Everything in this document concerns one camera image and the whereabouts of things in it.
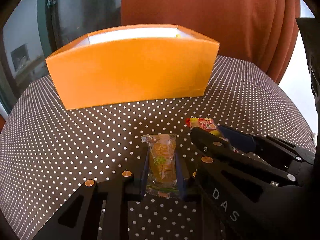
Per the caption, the red yellow candy packet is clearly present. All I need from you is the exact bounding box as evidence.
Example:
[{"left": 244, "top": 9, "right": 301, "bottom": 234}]
[{"left": 185, "top": 118, "right": 239, "bottom": 153}]

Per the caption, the green framed glass door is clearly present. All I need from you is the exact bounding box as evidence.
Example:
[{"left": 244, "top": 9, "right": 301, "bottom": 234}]
[{"left": 1, "top": 0, "right": 121, "bottom": 106}]

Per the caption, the brown polka dot tablecloth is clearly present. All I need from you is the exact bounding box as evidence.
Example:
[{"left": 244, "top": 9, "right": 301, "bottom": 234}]
[{"left": 1, "top": 56, "right": 316, "bottom": 239}]

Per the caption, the clear orange jelly packet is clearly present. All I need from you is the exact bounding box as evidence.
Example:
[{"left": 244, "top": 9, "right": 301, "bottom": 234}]
[{"left": 141, "top": 133, "right": 179, "bottom": 199}]

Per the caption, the orange curtain right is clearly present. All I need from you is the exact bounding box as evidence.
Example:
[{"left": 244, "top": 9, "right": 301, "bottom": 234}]
[{"left": 121, "top": 0, "right": 300, "bottom": 83}]

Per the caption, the orange cardboard box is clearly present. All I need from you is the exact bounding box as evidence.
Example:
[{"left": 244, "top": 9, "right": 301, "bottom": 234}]
[{"left": 46, "top": 24, "right": 220, "bottom": 110}]

